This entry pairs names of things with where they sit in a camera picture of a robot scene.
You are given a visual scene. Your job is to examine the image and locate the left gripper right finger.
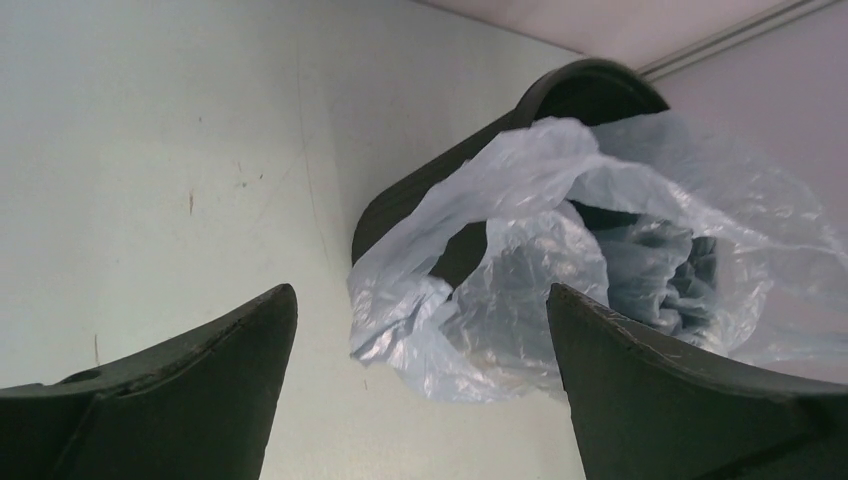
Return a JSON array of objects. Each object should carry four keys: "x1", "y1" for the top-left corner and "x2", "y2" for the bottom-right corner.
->
[{"x1": 547, "y1": 284, "x2": 847, "y2": 479}]

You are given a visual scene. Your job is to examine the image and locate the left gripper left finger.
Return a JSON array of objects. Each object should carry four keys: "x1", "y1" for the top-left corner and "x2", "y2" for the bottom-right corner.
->
[{"x1": 1, "y1": 284, "x2": 298, "y2": 479}]

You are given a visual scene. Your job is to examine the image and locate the light blue plastic trash bag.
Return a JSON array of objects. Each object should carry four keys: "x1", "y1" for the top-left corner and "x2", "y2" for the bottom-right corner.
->
[{"x1": 348, "y1": 111, "x2": 847, "y2": 403}]

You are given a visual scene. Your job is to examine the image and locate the black cylindrical trash bin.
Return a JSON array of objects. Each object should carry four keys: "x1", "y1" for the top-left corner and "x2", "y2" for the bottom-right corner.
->
[{"x1": 351, "y1": 58, "x2": 720, "y2": 333}]

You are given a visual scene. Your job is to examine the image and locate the right aluminium corner post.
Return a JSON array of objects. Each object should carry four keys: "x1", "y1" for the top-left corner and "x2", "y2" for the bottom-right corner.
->
[{"x1": 638, "y1": 0, "x2": 838, "y2": 81}]

